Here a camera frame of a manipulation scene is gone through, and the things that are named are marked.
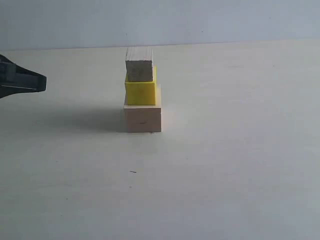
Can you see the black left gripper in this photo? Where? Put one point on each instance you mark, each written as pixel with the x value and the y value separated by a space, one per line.
pixel 16 80

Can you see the large wooden cube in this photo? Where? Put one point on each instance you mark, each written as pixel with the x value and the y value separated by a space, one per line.
pixel 144 118

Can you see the medium wooden cube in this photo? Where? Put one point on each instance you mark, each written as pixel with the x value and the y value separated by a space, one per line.
pixel 139 64

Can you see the yellow block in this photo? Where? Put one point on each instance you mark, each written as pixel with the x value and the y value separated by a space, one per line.
pixel 142 93

